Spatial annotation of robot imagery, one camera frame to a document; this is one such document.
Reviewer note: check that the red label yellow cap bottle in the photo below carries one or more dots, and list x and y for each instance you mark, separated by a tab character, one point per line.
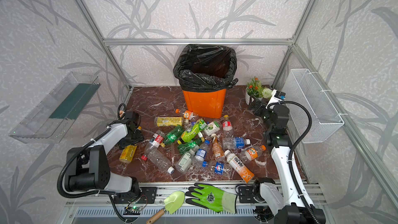
227	126

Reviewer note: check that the clear acrylic wall shelf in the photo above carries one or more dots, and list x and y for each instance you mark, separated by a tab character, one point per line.
50	120

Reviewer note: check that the white pot with flowers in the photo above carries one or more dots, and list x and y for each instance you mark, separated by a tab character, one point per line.
255	89

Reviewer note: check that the orange trash bin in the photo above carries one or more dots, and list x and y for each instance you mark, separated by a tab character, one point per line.
206	104

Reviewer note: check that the bright green label bottle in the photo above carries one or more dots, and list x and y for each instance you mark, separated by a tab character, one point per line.
192	132

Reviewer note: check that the orange cap bottle near bin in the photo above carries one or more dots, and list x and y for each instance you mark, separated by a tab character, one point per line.
187	114

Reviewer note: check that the small circuit board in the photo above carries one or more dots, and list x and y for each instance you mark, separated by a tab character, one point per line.
131	210

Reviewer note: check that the amber tea bottle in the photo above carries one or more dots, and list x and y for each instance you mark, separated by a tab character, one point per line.
217	149

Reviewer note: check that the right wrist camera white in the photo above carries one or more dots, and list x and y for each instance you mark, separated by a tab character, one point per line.
277	97

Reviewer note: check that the white wire mesh basket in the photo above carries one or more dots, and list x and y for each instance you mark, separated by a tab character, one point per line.
302	87

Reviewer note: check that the small orange label bottle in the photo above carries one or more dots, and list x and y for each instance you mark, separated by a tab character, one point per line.
252	153

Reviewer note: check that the blue label water bottle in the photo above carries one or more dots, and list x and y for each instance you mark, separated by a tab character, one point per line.
235	143

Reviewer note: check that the blue cap water bottle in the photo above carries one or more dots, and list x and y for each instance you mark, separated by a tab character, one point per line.
201	153

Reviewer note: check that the pale green label bottle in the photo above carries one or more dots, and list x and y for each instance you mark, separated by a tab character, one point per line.
185	161

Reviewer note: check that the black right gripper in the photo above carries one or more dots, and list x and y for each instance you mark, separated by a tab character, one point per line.
258	106

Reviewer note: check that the clear bottle red label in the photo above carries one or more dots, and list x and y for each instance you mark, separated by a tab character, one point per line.
153	144

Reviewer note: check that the small green soda bottle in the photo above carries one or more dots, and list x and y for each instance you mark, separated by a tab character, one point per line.
192	145

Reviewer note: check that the light green garden trowel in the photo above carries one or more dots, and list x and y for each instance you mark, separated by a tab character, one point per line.
172	203

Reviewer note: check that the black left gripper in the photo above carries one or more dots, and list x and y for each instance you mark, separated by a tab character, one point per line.
129	138

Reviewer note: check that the dark green Sprite bottle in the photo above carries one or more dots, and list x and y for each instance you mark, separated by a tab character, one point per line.
173	136

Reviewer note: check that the clear unlabelled white cap bottle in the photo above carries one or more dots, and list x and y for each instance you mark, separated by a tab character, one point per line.
161	161

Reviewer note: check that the green work glove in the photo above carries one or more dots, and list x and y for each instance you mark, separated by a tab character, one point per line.
210	197

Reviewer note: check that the orange white label juice bottle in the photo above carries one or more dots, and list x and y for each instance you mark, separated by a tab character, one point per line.
234	161

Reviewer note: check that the yellow label tea bottle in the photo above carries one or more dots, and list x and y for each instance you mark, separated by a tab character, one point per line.
168	121

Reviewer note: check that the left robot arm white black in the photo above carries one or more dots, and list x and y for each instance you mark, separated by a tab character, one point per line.
87	170

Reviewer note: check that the yellow iced tea bottle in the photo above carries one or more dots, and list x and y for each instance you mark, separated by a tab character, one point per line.
128	153

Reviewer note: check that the crushed Pepsi bottle front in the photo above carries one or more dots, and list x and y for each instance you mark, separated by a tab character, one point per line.
218	168

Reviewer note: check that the white green lime drink bottle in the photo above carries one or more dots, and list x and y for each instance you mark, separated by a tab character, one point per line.
212	128

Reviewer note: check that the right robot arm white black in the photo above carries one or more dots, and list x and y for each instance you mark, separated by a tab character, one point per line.
293	205

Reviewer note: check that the black bin liner bag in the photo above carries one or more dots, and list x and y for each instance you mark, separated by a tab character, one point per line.
206	68

